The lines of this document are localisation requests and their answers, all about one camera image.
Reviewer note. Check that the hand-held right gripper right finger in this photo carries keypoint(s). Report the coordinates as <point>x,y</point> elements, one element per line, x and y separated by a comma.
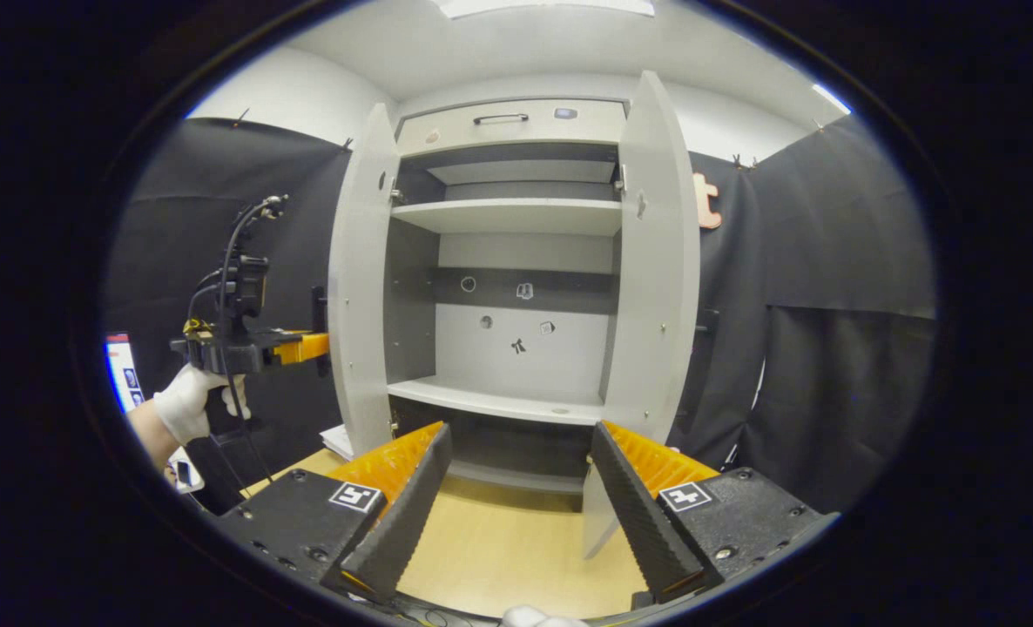
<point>643,522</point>

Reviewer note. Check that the printed white booklet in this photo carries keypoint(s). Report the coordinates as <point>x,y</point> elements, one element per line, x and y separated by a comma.
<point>338,442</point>

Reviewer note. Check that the grey shoe cabinet door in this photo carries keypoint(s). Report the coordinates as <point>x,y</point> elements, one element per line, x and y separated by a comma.
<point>656,305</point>
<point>360,305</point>

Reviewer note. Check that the long ceiling light panel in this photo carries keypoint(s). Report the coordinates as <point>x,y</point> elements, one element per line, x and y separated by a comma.
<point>543,7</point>

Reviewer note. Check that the computer monitor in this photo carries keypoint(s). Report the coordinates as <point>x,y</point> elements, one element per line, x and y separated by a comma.
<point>123,370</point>

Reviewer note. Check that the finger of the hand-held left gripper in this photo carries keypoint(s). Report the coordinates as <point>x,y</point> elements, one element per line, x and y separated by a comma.
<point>307,347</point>

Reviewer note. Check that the grey double-door shoe cabinet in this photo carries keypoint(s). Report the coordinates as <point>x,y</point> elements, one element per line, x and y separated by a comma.
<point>569,348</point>

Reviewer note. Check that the black backdrop cloth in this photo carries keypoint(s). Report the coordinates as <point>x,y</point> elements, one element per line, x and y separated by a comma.
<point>830,218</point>

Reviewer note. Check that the grey cabinet shelf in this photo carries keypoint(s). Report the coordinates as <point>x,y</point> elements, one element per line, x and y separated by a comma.
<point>490,399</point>
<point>508,216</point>

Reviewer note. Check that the grey cabinet drawer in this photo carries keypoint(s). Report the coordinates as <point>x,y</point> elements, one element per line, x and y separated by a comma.
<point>586,122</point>

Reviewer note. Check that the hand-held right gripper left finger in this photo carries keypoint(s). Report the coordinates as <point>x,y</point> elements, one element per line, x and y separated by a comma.
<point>408,522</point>

